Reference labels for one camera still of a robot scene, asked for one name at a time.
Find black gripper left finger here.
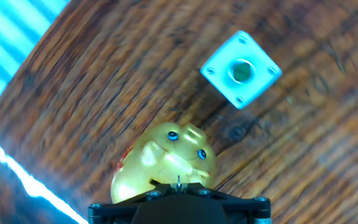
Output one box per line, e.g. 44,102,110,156
88,179,180,224

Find gold piggy bank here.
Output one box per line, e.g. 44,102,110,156
109,121,218,205

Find white push button box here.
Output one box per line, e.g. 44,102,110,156
200,29,283,110

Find wood grain table mat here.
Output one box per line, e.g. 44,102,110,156
0,0,358,224

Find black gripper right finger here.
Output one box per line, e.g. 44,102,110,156
179,182,272,224

